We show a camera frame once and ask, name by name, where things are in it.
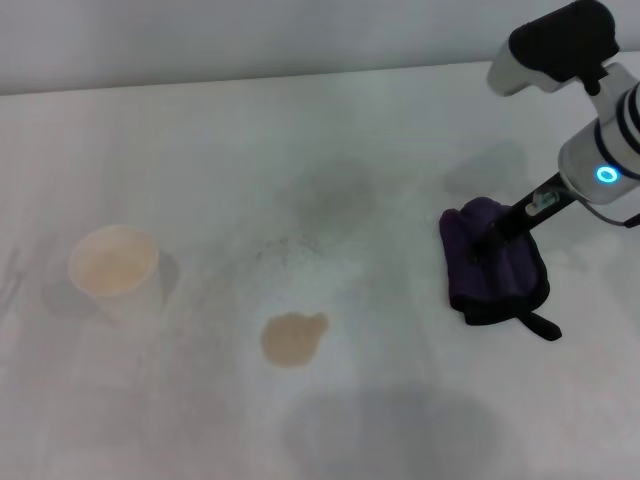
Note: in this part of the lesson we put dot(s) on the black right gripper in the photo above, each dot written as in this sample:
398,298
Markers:
535,205

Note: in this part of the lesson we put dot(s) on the purple rag with black trim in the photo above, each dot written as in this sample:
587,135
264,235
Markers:
492,280

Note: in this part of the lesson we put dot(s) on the white paper cup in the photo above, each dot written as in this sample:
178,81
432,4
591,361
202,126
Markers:
117,270

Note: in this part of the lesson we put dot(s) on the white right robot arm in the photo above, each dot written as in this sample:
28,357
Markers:
607,150

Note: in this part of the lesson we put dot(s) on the brown water stain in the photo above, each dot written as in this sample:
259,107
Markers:
292,340

